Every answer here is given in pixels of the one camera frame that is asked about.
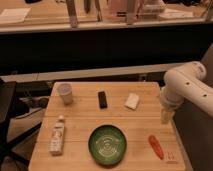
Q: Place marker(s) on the white plastic bottle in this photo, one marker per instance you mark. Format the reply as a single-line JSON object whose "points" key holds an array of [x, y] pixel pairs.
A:
{"points": [[56, 142]]}

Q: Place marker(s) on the green ceramic plate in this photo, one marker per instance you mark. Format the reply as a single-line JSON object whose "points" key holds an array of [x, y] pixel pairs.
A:
{"points": [[107, 145]]}

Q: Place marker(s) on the white paper sheet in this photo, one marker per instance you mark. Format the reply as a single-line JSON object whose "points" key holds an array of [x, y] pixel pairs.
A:
{"points": [[15, 15]]}

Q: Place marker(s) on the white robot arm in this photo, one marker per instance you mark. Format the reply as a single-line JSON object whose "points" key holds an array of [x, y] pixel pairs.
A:
{"points": [[185, 82]]}

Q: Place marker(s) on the white sponge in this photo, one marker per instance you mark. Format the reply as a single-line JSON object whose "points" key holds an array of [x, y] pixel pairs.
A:
{"points": [[132, 101]]}

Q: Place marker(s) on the black chair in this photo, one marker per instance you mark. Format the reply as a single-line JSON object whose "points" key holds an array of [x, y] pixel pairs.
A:
{"points": [[8, 99]]}

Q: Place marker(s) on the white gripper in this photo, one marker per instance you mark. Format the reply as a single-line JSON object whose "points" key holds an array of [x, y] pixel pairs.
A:
{"points": [[166, 115]]}

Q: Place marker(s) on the red orange carrot toy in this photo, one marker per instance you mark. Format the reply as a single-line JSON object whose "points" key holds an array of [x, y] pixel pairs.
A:
{"points": [[156, 146]]}

